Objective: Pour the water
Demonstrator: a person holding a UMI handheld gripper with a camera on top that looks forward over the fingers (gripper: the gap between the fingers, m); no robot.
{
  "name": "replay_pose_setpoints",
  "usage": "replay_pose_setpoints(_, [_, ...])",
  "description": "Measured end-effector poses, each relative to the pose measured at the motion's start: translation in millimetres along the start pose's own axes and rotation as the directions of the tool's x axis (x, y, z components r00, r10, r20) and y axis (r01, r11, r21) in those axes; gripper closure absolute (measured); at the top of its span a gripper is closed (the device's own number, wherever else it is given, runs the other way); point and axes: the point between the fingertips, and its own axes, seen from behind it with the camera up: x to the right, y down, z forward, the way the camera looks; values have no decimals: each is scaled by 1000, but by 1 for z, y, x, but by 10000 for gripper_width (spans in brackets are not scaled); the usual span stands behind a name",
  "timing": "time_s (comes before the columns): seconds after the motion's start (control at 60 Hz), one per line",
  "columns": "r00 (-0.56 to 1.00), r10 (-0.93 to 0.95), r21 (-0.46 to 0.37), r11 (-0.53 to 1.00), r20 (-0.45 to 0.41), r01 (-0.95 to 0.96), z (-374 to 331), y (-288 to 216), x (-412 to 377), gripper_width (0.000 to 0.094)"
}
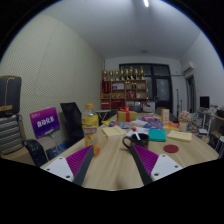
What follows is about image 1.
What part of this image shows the black backpack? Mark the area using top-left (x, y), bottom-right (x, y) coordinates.
top-left (22, 138), bottom-right (49, 168)

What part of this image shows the yellow paper envelope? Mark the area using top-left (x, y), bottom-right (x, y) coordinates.
top-left (166, 129), bottom-right (194, 144)

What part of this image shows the red round coaster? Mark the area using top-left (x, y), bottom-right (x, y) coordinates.
top-left (163, 143), bottom-right (180, 154)

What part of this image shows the wooden shelf unit with trophies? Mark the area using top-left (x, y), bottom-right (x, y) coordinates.
top-left (100, 65), bottom-right (148, 111)

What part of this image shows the yellow gift box red ribbon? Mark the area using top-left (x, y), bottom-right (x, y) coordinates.
top-left (116, 106), bottom-right (138, 123)

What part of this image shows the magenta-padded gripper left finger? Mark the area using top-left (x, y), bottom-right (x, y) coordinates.
top-left (43, 144), bottom-right (95, 187)

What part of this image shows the yellow drink bottle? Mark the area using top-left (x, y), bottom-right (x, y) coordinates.
top-left (81, 103), bottom-right (101, 157)

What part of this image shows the black office chair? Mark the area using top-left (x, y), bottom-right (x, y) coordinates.
top-left (59, 101), bottom-right (84, 146)

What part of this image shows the red lollipop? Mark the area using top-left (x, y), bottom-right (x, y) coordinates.
top-left (131, 126), bottom-right (141, 141)

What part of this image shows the white air conditioner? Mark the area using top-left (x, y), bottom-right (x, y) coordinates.
top-left (181, 60), bottom-right (195, 78)

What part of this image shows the black polka-dot mug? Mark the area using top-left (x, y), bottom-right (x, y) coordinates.
top-left (122, 132), bottom-right (150, 151)

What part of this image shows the teal book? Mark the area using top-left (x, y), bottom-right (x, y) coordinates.
top-left (148, 128), bottom-right (167, 143)

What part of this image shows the orange-beige upright box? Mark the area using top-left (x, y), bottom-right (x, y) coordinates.
top-left (160, 108), bottom-right (171, 124)

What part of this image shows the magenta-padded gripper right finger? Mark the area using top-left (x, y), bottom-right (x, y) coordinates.
top-left (129, 143), bottom-right (184, 186)

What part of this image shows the white book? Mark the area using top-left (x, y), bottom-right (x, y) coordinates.
top-left (125, 127), bottom-right (150, 137)

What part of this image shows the beige notebook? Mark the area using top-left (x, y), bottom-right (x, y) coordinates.
top-left (101, 125), bottom-right (128, 140)

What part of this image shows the wooden side desk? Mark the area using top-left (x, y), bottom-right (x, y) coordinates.
top-left (198, 109), bottom-right (224, 158)

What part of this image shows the blue printed book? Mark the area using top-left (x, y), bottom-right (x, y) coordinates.
top-left (143, 121), bottom-right (164, 130)

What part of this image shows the black computer monitor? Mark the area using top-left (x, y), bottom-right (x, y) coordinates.
top-left (199, 95), bottom-right (211, 109)

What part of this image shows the black framed glass door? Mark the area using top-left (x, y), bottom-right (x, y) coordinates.
top-left (119, 63), bottom-right (174, 113)

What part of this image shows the pink printed box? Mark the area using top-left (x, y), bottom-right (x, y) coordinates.
top-left (142, 115), bottom-right (161, 123)

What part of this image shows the purple sign on stand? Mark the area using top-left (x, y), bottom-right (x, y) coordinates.
top-left (29, 106), bottom-right (61, 154)

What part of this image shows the orange book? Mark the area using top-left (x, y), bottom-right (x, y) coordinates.
top-left (163, 122), bottom-right (180, 131)

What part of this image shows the pink potted flower plant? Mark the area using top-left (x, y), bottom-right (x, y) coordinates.
top-left (178, 110), bottom-right (192, 133)

